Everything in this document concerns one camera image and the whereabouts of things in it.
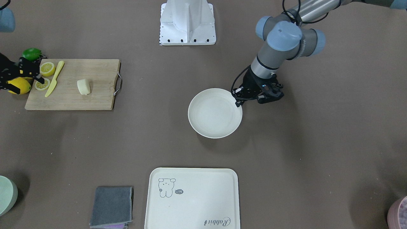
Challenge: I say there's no green lime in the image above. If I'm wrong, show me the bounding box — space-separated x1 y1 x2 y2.
21 48 43 61

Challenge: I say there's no lower lemon half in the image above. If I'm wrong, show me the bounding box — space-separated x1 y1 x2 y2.
33 78 51 90

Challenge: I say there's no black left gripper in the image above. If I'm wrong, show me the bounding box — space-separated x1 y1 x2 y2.
231 66 284 107

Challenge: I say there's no wooden cutting board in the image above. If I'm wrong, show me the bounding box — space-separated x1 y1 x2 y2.
25 59 121 110

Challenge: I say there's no white steamed bun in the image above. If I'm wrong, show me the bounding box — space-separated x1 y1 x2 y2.
77 79 91 95

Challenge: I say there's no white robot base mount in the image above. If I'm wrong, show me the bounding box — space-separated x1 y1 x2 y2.
159 0 217 45

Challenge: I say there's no cream rectangular tray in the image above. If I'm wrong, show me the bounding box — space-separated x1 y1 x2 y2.
144 168 240 229

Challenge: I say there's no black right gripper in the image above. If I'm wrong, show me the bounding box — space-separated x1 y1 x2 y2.
0 53 45 93

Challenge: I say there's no pink bowl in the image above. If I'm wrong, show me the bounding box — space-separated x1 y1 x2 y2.
387 197 407 229

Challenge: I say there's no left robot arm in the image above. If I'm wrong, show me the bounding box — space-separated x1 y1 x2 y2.
230 0 351 108

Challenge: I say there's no mint green bowl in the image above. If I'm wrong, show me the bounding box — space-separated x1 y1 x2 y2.
0 176 18 216

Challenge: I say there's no yellow plastic knife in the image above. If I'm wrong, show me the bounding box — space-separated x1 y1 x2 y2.
45 61 65 97

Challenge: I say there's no lower whole yellow lemon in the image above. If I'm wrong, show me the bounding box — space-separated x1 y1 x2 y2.
7 77 31 94

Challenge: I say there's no grey folded cloth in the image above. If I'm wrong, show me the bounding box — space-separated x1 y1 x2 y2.
90 186 133 229

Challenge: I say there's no lemon half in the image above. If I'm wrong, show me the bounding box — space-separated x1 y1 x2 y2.
39 61 56 77
33 78 51 90

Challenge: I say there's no upper lemon half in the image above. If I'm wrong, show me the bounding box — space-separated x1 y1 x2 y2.
39 61 56 77

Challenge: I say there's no cream round plate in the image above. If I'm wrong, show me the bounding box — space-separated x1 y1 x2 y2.
188 88 243 139

